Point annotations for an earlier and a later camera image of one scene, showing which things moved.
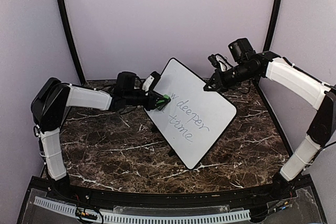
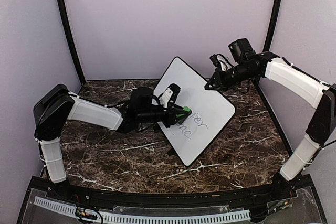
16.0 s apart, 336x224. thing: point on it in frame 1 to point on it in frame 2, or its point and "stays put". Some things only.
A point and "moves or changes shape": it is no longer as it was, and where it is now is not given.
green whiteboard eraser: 164,102 moves or changes shape
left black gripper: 151,104 to 172,115
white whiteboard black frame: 193,120 stays put
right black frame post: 277,9 stays put
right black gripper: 219,82 stays put
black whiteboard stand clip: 171,152 stays put
